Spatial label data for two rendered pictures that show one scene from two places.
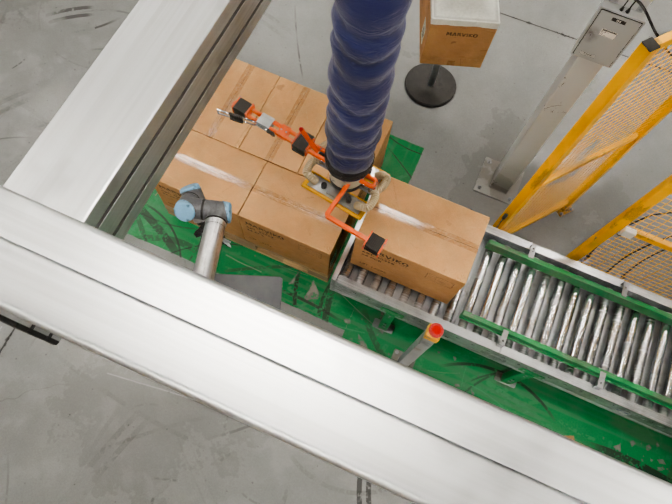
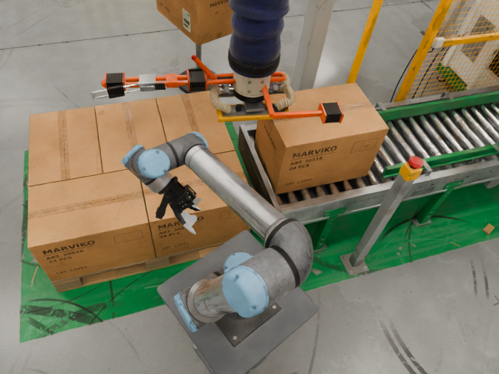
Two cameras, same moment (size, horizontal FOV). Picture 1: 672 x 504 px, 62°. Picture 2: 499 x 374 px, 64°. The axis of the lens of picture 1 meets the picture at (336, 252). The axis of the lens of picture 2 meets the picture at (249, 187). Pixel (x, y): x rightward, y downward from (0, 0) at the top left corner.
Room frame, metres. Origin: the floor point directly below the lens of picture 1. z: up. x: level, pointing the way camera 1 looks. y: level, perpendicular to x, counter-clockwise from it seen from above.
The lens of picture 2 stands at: (0.07, 0.93, 2.39)
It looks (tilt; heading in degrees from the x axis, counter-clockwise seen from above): 52 degrees down; 320
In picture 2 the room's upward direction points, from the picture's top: 7 degrees clockwise
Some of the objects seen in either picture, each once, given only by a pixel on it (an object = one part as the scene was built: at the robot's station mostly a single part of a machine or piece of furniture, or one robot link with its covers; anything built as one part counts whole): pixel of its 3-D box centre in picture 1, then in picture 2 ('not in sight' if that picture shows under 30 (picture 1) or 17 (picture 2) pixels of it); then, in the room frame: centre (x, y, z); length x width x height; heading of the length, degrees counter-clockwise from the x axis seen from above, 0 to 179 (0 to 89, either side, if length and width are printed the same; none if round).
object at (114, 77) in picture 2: (243, 108); (115, 81); (1.53, 0.54, 1.25); 0.08 x 0.07 x 0.05; 66
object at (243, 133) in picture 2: (357, 229); (258, 167); (1.26, -0.10, 0.58); 0.70 x 0.03 x 0.06; 164
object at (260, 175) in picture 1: (276, 163); (139, 176); (1.74, 0.47, 0.34); 1.20 x 1.00 x 0.40; 74
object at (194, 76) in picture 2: (303, 143); (197, 79); (1.38, 0.23, 1.25); 0.10 x 0.08 x 0.06; 156
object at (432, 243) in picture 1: (416, 241); (315, 137); (1.17, -0.43, 0.75); 0.60 x 0.40 x 0.40; 74
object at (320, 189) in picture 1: (336, 193); (253, 109); (1.19, 0.04, 1.15); 0.34 x 0.10 x 0.05; 66
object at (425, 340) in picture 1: (415, 350); (378, 222); (0.62, -0.52, 0.50); 0.07 x 0.07 x 1.00; 74
